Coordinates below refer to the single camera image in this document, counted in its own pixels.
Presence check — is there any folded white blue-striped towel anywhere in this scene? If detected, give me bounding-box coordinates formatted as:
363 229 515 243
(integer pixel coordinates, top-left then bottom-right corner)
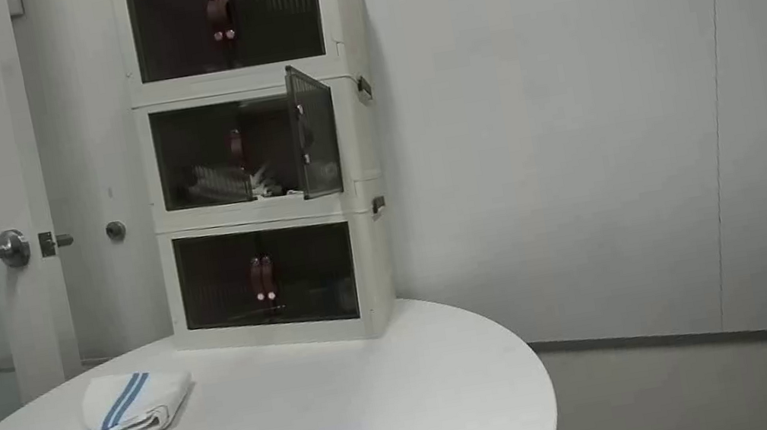
77 362 201 430

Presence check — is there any dark translucent cabinet door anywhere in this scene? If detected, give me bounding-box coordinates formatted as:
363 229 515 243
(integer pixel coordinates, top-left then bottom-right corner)
126 0 235 84
255 214 364 333
148 100 257 216
171 226 273 340
222 0 329 70
282 59 348 201

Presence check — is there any white stacked cabinet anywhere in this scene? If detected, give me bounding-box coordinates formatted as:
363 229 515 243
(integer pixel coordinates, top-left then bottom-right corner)
113 0 419 372

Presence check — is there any brown cabinet door handle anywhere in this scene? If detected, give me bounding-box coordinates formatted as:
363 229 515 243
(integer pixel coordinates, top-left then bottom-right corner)
259 255 279 302
228 128 247 171
294 103 319 168
206 0 227 43
248 256 268 304
219 0 238 42

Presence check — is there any silver lever door handle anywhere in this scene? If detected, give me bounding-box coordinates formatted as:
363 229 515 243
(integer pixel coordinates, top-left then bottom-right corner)
0 220 78 271

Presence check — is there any white crumpled object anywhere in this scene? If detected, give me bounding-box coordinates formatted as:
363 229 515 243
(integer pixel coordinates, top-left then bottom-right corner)
248 157 304 203

